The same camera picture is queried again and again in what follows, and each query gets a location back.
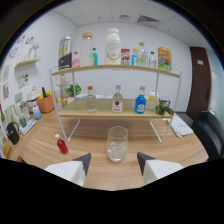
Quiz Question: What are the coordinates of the small red syrup bottle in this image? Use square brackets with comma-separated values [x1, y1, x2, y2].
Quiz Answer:
[54, 133, 70, 155]

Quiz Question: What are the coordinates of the yellow drink can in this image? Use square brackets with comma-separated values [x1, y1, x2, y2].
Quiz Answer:
[157, 46, 173, 72]

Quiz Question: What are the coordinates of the clear bottle with green cap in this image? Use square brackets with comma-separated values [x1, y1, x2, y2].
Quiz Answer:
[136, 41, 149, 67]

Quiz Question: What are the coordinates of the glass cup of green limes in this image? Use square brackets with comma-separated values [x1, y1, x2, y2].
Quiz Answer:
[154, 99, 171, 116]

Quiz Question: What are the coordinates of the clear vodka bottle red label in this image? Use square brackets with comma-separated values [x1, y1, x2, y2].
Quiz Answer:
[111, 84, 124, 114]

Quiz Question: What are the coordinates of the clear drinking glass with ice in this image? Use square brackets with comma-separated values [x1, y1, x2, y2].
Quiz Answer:
[106, 125, 129, 163]

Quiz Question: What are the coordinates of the black chair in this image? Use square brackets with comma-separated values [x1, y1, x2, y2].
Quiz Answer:
[191, 109, 224, 161]

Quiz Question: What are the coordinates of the white tray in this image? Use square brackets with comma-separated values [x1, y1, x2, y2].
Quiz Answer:
[18, 118, 37, 135]

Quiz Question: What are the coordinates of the white bottle with blue base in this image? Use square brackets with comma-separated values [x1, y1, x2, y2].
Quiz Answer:
[32, 104, 43, 120]

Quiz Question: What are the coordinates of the blue gin bottle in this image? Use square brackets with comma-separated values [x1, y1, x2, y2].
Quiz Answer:
[134, 85, 147, 115]

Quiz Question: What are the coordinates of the black bag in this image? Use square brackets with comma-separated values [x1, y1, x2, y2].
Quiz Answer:
[5, 121, 21, 146]

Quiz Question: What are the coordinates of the clear bottle with orange cap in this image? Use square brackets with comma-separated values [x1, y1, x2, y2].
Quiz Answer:
[85, 85, 98, 114]

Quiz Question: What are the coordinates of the orange storage container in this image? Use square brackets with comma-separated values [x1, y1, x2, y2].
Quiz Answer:
[36, 94, 55, 114]

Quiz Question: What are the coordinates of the green potted plant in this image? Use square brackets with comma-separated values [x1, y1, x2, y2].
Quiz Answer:
[65, 83, 82, 98]

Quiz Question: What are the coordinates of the dark brown door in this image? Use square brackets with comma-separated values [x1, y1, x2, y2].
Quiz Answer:
[185, 46, 212, 121]

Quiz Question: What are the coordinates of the small clear bottle blue cap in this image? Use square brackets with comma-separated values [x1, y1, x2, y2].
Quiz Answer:
[148, 51, 158, 69]

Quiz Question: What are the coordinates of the small pink bottle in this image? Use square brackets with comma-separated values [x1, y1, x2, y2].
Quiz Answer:
[72, 50, 81, 69]

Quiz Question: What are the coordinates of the small teal bottle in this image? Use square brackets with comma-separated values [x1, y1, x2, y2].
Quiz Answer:
[92, 47, 99, 66]

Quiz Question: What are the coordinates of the black and yellow can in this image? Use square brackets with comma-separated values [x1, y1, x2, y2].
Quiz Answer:
[58, 36, 73, 70]

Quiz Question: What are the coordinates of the red and white box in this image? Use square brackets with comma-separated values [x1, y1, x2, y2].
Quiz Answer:
[120, 48, 132, 66]

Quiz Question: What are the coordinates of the glass jar with cork lid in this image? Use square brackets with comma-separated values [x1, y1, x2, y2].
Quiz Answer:
[79, 31, 94, 67]

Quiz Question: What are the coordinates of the large white bottle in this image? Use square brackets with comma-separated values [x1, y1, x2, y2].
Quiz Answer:
[105, 27, 122, 66]

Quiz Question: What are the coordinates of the ceiling air vent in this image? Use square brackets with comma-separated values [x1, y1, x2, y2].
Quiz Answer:
[136, 14, 160, 24]

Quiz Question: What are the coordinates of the black cylindrical tool handle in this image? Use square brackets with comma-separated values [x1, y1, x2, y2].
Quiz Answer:
[165, 105, 175, 116]

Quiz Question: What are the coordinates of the white frame wooden shelf rack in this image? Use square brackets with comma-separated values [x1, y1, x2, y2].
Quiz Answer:
[49, 64, 183, 144]

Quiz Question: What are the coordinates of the wooden wall shelf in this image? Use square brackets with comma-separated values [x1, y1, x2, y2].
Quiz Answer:
[13, 58, 42, 70]

